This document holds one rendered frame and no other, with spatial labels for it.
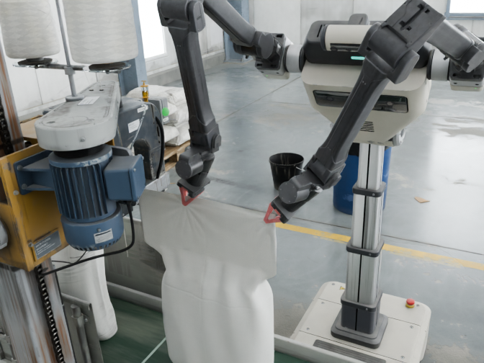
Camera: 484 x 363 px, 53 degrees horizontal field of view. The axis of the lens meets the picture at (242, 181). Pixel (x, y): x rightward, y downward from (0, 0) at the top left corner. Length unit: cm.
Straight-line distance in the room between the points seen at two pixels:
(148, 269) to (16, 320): 85
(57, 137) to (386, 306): 174
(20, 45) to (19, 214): 44
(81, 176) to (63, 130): 12
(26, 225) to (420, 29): 102
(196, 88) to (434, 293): 211
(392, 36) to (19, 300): 116
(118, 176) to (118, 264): 124
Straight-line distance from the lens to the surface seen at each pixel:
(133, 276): 238
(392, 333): 229
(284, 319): 272
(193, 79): 128
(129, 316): 222
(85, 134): 115
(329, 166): 121
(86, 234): 126
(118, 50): 124
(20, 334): 161
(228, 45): 1026
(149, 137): 166
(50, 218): 141
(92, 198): 122
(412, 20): 104
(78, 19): 124
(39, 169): 128
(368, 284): 207
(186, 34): 122
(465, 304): 300
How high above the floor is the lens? 172
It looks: 24 degrees down
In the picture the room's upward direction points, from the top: 3 degrees counter-clockwise
